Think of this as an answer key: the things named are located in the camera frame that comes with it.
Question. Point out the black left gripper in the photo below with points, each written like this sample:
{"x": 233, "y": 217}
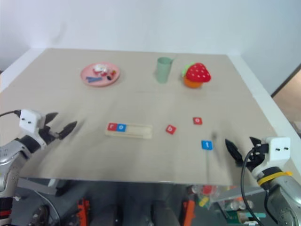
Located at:
{"x": 49, "y": 134}

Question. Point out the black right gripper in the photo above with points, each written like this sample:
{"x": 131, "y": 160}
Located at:
{"x": 258, "y": 154}

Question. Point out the red letter tile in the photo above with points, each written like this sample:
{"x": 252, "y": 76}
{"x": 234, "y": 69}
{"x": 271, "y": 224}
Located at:
{"x": 171, "y": 129}
{"x": 197, "y": 120}

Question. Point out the wooden letter tile holder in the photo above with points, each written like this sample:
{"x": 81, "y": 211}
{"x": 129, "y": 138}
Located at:
{"x": 138, "y": 131}

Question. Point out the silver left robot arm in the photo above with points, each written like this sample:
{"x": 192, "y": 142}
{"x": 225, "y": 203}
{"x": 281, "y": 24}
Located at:
{"x": 9, "y": 150}

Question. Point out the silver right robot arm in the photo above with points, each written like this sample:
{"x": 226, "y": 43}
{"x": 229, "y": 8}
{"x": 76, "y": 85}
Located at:
{"x": 284, "y": 200}

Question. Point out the blue letter tile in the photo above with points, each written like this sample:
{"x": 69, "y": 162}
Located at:
{"x": 207, "y": 144}

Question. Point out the red letter r block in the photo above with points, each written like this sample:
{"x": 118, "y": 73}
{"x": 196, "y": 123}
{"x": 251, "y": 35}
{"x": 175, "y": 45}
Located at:
{"x": 111, "y": 127}

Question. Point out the blue letter o block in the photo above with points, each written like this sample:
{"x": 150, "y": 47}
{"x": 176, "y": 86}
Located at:
{"x": 121, "y": 127}

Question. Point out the yellow zip tie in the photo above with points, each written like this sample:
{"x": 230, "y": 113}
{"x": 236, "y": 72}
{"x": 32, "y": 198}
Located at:
{"x": 270, "y": 177}

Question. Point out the pink round plate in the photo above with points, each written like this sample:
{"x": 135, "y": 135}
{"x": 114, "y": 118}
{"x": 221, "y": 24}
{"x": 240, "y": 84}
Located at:
{"x": 94, "y": 82}

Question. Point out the blue flat toy piece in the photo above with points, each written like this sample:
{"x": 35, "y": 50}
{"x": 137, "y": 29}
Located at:
{"x": 94, "y": 79}

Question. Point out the clear bag of toys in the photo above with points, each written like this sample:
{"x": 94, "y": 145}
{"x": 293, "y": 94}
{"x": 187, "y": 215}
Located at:
{"x": 207, "y": 193}

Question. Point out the tan wooden cabinet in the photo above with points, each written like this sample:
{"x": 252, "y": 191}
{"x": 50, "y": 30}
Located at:
{"x": 289, "y": 101}

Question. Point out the white and red toy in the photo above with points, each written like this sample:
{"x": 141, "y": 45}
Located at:
{"x": 99, "y": 69}

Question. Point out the small red toy figure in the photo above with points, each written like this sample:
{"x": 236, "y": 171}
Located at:
{"x": 111, "y": 75}

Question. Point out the orange ball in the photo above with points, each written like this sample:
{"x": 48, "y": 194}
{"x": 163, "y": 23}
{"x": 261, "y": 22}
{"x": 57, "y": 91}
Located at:
{"x": 192, "y": 84}

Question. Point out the orange plastic bar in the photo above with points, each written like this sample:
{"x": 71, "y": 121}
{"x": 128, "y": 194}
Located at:
{"x": 189, "y": 212}

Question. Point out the orange and black tool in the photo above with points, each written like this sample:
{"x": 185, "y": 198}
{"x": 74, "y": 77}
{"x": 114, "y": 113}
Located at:
{"x": 84, "y": 208}

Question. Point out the red strawberry plush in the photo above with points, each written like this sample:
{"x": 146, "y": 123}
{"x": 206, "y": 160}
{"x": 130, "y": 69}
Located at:
{"x": 198, "y": 71}

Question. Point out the dark rounded shape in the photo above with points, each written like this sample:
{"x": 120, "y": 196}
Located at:
{"x": 165, "y": 214}

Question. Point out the green plastic cup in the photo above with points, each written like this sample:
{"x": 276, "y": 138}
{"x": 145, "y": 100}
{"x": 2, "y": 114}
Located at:
{"x": 163, "y": 70}

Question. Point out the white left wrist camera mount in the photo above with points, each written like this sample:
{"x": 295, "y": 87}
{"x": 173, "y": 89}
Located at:
{"x": 29, "y": 120}

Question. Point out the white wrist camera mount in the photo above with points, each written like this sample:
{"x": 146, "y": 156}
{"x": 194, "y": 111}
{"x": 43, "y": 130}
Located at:
{"x": 278, "y": 148}
{"x": 29, "y": 120}

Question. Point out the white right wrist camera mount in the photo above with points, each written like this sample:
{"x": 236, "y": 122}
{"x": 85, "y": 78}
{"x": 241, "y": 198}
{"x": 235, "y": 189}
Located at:
{"x": 278, "y": 148}

